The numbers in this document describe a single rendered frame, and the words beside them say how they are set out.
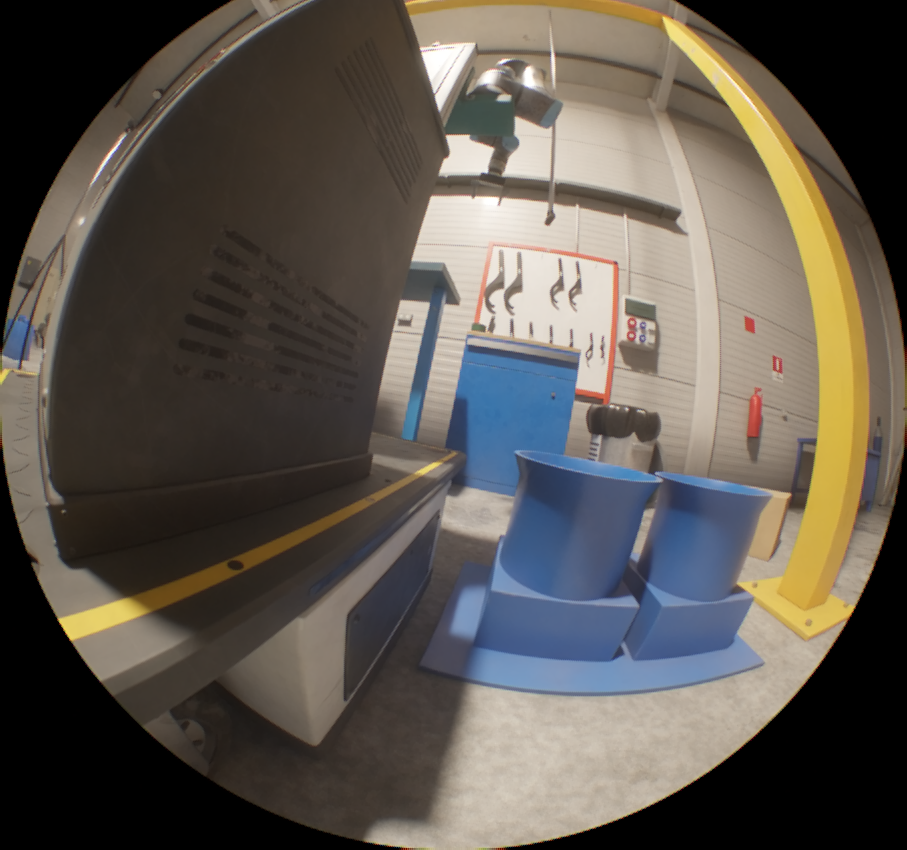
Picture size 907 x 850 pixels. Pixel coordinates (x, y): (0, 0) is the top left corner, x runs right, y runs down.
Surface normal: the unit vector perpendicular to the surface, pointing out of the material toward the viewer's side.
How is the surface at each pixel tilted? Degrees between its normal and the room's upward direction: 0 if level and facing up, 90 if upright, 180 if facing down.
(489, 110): 180
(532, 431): 90
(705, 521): 90
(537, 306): 90
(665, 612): 90
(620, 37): 173
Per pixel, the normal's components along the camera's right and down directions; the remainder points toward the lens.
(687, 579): -0.70, -0.18
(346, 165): 0.97, 0.18
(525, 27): -0.22, 0.96
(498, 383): -0.20, -0.10
